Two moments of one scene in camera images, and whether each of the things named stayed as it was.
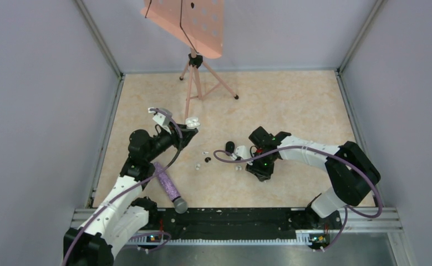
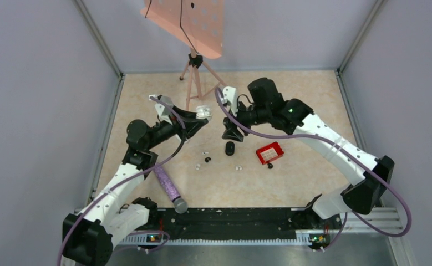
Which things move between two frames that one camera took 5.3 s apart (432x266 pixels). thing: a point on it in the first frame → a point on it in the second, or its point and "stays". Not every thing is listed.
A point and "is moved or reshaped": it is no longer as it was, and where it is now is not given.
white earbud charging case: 192,122 is moved or reshaped
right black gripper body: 264,166 → 249,116
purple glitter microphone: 180,205 stays
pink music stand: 198,25 stays
